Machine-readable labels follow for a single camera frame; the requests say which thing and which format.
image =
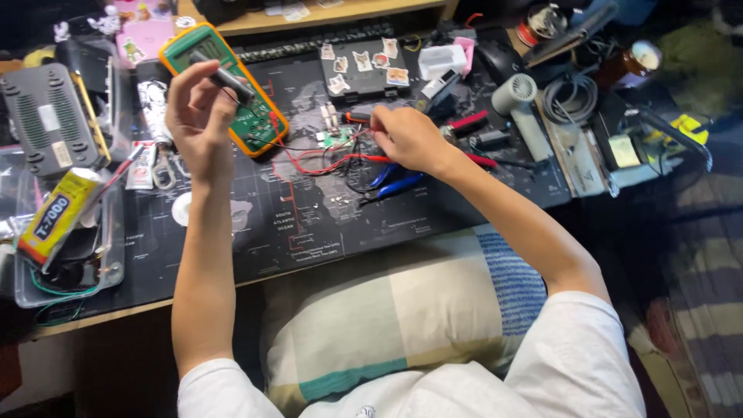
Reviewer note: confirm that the person's left hand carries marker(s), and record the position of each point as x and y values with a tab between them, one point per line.
194	136

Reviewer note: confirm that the person's right hand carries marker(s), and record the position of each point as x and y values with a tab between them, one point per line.
415	142

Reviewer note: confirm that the person's right fingers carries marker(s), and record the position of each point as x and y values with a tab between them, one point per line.
384	129

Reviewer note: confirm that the black multimeter probe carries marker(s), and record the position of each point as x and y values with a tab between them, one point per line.
231	82

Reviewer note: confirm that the black case with stickers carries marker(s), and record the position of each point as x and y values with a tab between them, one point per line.
365	84

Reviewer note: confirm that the small green circuit board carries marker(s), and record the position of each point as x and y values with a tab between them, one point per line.
335	138

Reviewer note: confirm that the white plastic connectors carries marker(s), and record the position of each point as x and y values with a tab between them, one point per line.
329	116

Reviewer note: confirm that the red test lead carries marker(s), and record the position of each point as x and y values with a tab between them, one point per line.
325	168

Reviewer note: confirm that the white and black gadget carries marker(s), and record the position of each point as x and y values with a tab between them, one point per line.
440	84

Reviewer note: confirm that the red and black hand tool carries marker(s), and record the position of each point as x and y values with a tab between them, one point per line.
467	121

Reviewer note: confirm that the white plastic box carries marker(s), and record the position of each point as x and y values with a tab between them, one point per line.
441	61

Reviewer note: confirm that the small black adapter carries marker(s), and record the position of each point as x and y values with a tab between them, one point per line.
492	139

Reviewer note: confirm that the dark keyboard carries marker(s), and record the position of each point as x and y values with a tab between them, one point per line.
313	46

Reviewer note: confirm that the pink plastic holder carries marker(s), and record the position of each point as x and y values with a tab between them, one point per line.
467	52

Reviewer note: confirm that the orange green multimeter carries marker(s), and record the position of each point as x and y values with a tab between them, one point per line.
260	119

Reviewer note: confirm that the wooden desk shelf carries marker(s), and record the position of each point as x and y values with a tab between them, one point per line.
325	14

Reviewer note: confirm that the black computer mouse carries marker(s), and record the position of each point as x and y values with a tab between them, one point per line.
499	61

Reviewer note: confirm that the white handheld fan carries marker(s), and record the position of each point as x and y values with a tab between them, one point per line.
522	110

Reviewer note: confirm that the black world map desk mat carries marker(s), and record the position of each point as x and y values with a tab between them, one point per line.
290	232

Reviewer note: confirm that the checkered pillow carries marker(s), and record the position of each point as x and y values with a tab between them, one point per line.
371	313

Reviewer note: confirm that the red solder spool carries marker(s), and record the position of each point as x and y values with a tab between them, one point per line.
540	26

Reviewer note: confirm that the white tape roll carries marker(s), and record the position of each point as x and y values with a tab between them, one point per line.
179	209

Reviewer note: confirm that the metal scissors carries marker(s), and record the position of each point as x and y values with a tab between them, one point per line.
163	174

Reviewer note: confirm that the silver foil packet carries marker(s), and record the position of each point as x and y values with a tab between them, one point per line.
154	107

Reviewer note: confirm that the pale yellow sticky notes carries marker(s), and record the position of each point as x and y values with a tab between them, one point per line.
624	151

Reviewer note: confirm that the red and white packet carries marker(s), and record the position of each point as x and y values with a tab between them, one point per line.
141	168

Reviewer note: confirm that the pink notebook with stickers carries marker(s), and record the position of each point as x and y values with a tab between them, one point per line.
148	38

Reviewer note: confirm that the brown jar with white lid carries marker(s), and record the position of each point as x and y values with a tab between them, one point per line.
635	61

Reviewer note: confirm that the white figurine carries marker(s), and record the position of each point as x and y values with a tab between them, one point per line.
107	22

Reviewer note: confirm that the clear plastic container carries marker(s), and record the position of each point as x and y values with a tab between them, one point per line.
110	244

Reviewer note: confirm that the yellow plastic object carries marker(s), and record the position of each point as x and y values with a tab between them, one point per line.
691	127

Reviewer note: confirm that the white t-shirt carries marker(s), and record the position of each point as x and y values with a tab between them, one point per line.
580	371

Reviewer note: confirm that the grey router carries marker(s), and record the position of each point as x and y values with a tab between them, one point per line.
46	122

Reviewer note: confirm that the yellow glue tube box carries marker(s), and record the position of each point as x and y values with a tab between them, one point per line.
58	218

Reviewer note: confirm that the striped rug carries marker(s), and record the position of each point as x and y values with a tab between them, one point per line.
702	290

